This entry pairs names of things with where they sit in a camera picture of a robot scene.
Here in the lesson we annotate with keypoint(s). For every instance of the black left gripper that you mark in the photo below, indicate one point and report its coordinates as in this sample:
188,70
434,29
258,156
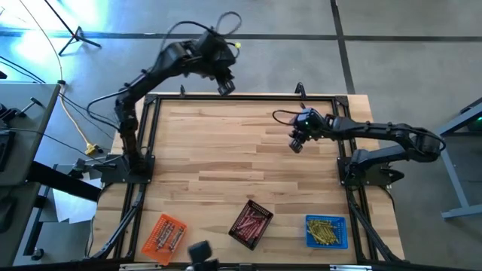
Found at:
214,56

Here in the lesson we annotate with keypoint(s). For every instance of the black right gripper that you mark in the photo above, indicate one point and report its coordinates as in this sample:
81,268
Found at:
309,122

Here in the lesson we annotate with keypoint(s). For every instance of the black plastic basket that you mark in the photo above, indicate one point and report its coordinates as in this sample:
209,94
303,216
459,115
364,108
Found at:
235,234

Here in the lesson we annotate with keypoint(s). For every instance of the orange plastic basket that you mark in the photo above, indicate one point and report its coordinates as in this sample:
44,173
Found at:
150,250

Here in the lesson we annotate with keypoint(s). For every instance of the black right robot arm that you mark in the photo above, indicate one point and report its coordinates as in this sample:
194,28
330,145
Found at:
376,130

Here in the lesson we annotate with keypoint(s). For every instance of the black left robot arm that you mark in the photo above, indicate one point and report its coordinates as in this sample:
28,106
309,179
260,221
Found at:
130,113

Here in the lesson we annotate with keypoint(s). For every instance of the black table clamp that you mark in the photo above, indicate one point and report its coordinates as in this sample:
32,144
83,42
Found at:
300,90
182,91

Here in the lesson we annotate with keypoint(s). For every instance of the blue plastic basket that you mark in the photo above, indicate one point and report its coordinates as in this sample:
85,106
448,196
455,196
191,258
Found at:
340,231

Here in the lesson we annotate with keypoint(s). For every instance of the black box-shaped device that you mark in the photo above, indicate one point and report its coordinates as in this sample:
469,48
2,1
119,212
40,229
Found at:
201,253

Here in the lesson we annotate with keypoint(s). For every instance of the yellow power plug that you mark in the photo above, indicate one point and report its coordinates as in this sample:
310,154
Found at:
91,149

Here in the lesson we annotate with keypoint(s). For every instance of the black tripod stand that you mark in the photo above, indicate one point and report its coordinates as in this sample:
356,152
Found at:
75,35

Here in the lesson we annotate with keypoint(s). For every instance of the black computer with green lights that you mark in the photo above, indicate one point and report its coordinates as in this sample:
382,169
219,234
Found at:
478,121

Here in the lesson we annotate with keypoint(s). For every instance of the black steel beam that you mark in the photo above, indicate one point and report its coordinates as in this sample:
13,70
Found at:
64,182

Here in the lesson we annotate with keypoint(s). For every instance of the white paper sheet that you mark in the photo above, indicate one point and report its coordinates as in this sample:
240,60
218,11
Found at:
73,207

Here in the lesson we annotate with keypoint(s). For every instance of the grey desk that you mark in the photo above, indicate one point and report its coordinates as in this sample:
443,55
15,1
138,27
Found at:
26,113

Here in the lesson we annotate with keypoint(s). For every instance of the black desk clamp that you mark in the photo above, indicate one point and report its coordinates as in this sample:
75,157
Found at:
15,112

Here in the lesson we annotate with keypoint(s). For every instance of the black desk device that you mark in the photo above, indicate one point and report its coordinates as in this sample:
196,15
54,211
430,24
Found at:
5,150

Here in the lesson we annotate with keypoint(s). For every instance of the black caster wheel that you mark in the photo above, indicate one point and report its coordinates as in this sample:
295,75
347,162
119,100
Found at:
37,254

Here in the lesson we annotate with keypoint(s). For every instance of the black aluminium table frame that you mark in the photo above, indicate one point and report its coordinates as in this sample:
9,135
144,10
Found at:
244,98

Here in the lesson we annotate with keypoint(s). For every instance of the silver bracket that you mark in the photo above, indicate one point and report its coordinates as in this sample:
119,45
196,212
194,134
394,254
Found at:
350,267
139,267

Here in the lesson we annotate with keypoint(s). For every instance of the grey metal table frame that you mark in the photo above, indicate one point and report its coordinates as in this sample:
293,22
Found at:
452,169

